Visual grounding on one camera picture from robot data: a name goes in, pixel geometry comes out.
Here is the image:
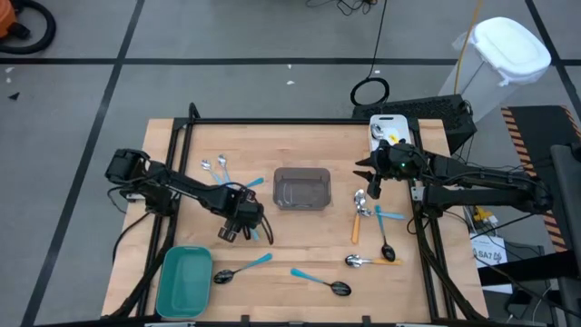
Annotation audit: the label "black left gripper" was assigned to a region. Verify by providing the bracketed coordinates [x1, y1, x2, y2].
[217, 188, 265, 244]

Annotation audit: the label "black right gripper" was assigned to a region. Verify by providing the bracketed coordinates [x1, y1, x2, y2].
[352, 140, 421, 200]

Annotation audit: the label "black spoon blue handle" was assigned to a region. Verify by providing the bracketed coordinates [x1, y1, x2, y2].
[212, 252, 274, 285]
[233, 176, 266, 190]
[373, 203, 397, 263]
[290, 267, 353, 298]

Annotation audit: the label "white plastic bin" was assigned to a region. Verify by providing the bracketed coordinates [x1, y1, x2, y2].
[368, 113, 416, 154]

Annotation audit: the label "grey translucent plastic bin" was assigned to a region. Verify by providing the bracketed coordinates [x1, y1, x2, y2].
[272, 166, 332, 212]

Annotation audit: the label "teal plastic bin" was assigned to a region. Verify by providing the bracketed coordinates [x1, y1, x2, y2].
[154, 245, 214, 321]

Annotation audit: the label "power strip yellow plugs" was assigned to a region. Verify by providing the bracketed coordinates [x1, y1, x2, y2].
[471, 206, 500, 228]

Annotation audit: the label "white paper label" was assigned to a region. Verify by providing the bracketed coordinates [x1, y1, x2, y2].
[469, 232, 514, 294]

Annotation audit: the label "black mat striped edge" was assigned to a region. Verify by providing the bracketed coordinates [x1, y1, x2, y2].
[500, 104, 581, 253]

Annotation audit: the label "black metal beam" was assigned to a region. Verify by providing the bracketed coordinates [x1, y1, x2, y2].
[476, 248, 581, 288]

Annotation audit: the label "white lidded trash bin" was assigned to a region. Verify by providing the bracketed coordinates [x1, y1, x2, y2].
[438, 16, 553, 123]

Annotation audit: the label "dark grey stand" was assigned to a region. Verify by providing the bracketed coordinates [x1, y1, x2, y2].
[549, 144, 581, 327]

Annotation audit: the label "orange vacuum cleaner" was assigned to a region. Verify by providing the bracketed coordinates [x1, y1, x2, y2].
[0, 0, 17, 40]

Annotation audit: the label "black coiled cable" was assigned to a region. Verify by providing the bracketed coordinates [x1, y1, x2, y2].
[349, 0, 391, 108]

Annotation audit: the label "black metal table frame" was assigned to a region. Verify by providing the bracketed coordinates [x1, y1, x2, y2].
[102, 102, 489, 327]

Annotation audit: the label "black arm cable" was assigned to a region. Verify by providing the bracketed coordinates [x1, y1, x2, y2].
[111, 211, 153, 265]

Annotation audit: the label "yellow cable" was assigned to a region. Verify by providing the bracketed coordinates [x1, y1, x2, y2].
[453, 0, 485, 94]

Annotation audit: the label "black vacuum hose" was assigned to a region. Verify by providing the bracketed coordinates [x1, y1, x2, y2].
[0, 0, 57, 55]

